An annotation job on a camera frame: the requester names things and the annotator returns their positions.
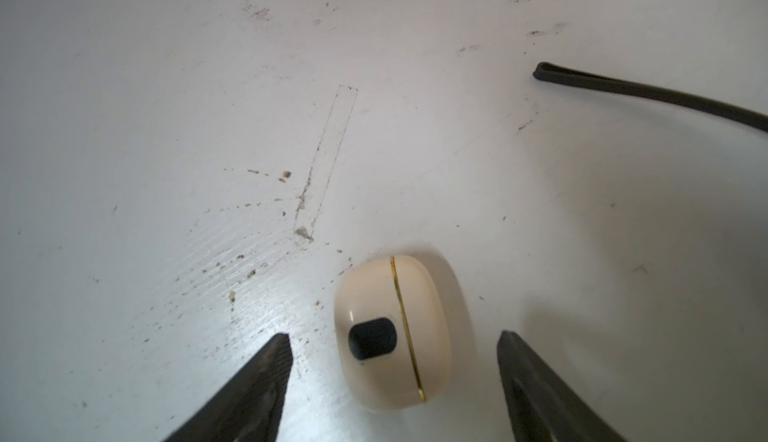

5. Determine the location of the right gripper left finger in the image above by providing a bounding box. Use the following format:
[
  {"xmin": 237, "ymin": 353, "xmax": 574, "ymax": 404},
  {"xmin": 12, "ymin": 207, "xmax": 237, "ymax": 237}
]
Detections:
[{"xmin": 167, "ymin": 333, "xmax": 293, "ymax": 442}]

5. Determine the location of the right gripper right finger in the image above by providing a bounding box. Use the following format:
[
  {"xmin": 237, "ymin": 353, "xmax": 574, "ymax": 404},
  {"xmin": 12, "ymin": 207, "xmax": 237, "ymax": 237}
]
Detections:
[{"xmin": 497, "ymin": 331, "xmax": 624, "ymax": 441}]

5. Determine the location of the black yellow tape measure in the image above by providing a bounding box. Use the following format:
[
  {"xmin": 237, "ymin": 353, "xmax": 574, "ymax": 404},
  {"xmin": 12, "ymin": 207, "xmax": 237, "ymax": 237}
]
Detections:
[{"xmin": 533, "ymin": 62, "xmax": 767, "ymax": 132}]

